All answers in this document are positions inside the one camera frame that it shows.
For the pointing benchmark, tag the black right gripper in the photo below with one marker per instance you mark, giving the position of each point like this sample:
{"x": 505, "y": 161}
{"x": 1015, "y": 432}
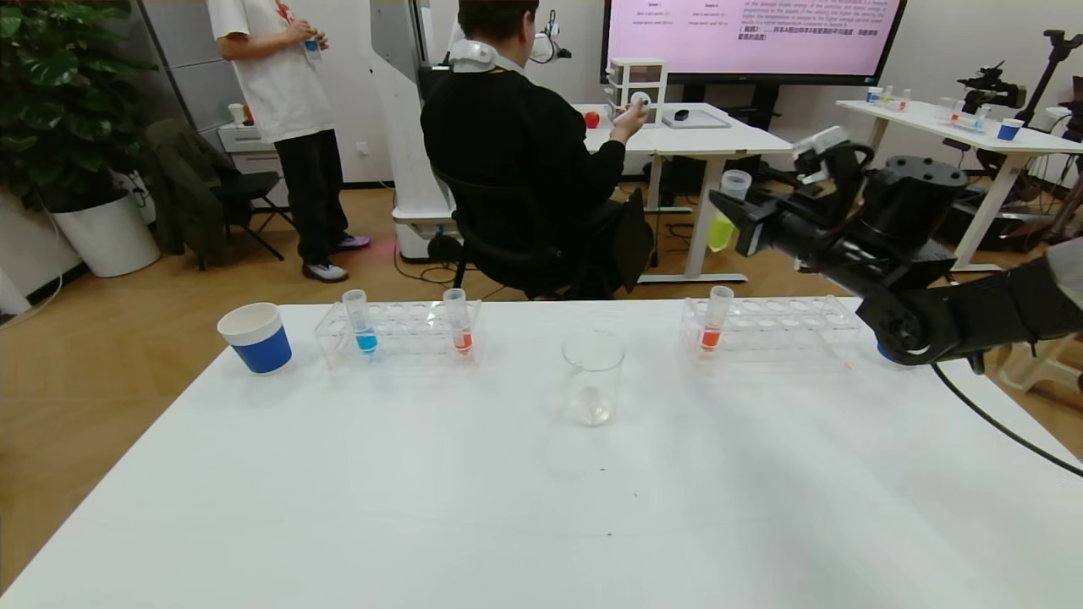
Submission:
{"x": 752, "y": 229}

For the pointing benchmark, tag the test tube with yellow liquid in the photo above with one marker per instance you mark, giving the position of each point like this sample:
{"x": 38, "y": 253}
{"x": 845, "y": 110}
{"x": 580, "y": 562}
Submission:
{"x": 721, "y": 233}

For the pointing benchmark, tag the test tube with blue liquid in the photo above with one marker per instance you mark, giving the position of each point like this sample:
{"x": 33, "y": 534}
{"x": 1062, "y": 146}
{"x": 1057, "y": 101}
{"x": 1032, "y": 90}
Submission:
{"x": 365, "y": 340}

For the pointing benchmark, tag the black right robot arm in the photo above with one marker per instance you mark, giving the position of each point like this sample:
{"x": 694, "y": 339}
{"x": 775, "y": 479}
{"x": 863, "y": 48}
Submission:
{"x": 973, "y": 313}

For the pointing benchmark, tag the white humanoid robot arm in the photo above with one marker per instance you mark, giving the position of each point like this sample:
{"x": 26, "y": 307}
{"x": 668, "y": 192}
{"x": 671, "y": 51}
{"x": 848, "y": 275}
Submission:
{"x": 541, "y": 46}

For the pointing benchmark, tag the clear acrylic test tube rack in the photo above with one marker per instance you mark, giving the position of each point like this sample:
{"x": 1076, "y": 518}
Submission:
{"x": 778, "y": 334}
{"x": 406, "y": 326}

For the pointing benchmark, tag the test tube with orange liquid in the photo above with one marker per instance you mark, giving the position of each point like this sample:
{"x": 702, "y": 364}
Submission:
{"x": 710, "y": 338}
{"x": 462, "y": 341}

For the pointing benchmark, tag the small test tube rack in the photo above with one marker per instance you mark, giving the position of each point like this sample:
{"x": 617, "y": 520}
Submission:
{"x": 893, "y": 103}
{"x": 969, "y": 123}

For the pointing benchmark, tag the small glass beaker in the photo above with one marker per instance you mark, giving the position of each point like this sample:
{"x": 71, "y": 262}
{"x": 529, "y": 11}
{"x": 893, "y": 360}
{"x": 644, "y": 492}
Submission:
{"x": 944, "y": 110}

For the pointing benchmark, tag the clear glass beaker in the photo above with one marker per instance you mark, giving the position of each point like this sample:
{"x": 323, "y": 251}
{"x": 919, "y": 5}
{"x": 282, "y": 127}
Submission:
{"x": 592, "y": 397}

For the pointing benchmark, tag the white standing desk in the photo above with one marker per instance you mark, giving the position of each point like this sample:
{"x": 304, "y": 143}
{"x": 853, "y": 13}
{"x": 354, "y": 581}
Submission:
{"x": 922, "y": 117}
{"x": 744, "y": 139}

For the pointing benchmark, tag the grey tablet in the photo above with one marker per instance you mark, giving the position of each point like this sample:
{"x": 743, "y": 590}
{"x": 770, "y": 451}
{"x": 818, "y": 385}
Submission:
{"x": 702, "y": 121}

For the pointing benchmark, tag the black display stand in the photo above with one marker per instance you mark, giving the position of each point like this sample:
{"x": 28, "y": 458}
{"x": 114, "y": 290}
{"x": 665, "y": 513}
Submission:
{"x": 761, "y": 100}

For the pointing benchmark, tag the blue paper cup white rim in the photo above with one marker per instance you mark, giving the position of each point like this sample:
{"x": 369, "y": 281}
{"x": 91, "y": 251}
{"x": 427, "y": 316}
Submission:
{"x": 884, "y": 351}
{"x": 262, "y": 348}

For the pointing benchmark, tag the white drawer organizer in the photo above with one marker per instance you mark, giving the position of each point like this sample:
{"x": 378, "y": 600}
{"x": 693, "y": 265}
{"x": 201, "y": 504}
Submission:
{"x": 639, "y": 63}

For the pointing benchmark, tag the person in black sweater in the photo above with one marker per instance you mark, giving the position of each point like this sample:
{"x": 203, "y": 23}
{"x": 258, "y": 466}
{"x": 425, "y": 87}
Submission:
{"x": 525, "y": 127}

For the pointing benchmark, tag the black office chair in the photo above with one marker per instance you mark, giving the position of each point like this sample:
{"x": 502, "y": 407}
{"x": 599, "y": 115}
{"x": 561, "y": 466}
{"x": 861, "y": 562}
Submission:
{"x": 499, "y": 254}

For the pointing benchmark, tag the white neck massager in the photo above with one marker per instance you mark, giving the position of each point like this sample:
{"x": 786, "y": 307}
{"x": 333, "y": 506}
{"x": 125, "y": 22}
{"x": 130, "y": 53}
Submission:
{"x": 470, "y": 52}

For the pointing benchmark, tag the beige plastic stool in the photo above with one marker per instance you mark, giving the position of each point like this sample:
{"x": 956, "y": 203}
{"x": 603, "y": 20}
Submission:
{"x": 1041, "y": 365}

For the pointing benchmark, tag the black tripod stand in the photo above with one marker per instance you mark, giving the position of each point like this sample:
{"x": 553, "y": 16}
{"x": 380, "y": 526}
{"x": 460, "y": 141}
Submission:
{"x": 1053, "y": 57}

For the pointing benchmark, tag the white robot column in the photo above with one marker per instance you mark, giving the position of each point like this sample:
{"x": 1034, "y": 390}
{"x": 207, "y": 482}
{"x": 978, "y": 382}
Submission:
{"x": 398, "y": 101}

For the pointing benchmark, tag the person in white t-shirt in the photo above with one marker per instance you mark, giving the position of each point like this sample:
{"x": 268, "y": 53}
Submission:
{"x": 279, "y": 85}

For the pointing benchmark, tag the black folding chair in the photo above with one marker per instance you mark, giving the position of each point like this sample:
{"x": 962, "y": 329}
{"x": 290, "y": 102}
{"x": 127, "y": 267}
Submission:
{"x": 254, "y": 182}

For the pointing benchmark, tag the white drawer cabinet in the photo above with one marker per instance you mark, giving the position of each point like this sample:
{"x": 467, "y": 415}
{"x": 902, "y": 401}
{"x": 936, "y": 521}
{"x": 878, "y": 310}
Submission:
{"x": 250, "y": 144}

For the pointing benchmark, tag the small white cup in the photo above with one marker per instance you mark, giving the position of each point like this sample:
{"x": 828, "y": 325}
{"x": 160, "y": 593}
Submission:
{"x": 237, "y": 114}

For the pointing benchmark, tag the dark green jacket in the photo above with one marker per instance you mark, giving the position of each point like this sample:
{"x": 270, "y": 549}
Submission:
{"x": 182, "y": 194}

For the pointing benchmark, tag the white plant pot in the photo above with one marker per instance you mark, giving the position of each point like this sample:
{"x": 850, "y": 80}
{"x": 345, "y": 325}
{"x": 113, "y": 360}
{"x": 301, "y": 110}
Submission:
{"x": 110, "y": 237}

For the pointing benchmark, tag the green leafy plant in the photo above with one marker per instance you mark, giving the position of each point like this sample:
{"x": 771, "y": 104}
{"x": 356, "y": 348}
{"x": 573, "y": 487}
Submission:
{"x": 59, "y": 101}

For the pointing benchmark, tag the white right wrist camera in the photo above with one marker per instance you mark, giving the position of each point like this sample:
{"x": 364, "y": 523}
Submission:
{"x": 821, "y": 148}

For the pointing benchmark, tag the large wall display screen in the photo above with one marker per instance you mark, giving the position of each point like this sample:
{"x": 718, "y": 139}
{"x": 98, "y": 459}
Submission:
{"x": 761, "y": 42}

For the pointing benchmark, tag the black camera rig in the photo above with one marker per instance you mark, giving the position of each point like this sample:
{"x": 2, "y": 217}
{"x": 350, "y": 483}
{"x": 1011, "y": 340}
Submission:
{"x": 986, "y": 86}

